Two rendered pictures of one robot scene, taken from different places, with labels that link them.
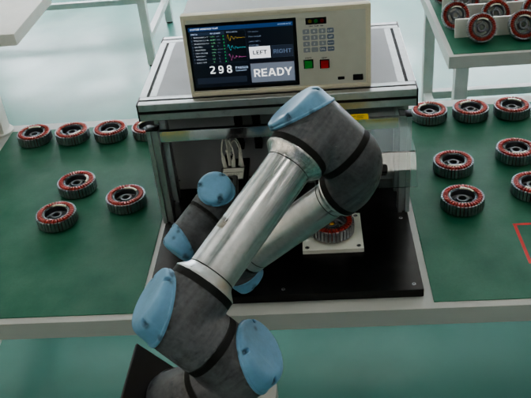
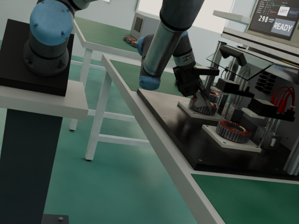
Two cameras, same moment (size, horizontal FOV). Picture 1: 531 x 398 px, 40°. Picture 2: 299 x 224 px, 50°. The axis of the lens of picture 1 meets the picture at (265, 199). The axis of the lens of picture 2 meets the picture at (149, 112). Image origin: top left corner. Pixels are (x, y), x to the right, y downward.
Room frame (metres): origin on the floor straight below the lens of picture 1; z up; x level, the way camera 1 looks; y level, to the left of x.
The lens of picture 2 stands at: (0.77, -0.95, 1.11)
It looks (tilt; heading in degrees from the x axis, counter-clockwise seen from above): 18 degrees down; 63
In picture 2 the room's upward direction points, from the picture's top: 16 degrees clockwise
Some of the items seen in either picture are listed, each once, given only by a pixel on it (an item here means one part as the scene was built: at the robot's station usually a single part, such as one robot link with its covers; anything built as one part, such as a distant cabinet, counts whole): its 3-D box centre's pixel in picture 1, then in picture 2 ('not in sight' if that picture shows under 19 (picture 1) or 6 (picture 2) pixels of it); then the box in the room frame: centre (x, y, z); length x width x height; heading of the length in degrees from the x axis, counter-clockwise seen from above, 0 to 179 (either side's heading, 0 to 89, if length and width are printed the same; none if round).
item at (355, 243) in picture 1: (332, 233); (230, 138); (1.49, -0.16, 0.78); 0.15 x 0.15 x 0.01; 85
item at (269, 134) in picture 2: not in sight; (267, 137); (1.63, -0.17, 0.80); 0.08 x 0.05 x 0.06; 85
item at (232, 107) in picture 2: not in sight; (232, 112); (1.65, 0.07, 0.80); 0.08 x 0.05 x 0.06; 85
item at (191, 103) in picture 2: not in sight; (203, 106); (1.51, 0.08, 0.80); 0.11 x 0.11 x 0.04
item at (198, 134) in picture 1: (277, 129); (261, 64); (1.60, -0.05, 1.03); 0.62 x 0.01 x 0.03; 85
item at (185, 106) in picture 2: not in sight; (200, 111); (1.51, 0.08, 0.78); 0.15 x 0.15 x 0.01; 85
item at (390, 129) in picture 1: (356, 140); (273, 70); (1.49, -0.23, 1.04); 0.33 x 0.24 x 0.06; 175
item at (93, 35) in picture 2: not in sight; (119, 71); (1.91, 2.31, 0.37); 1.85 x 1.10 x 0.75; 85
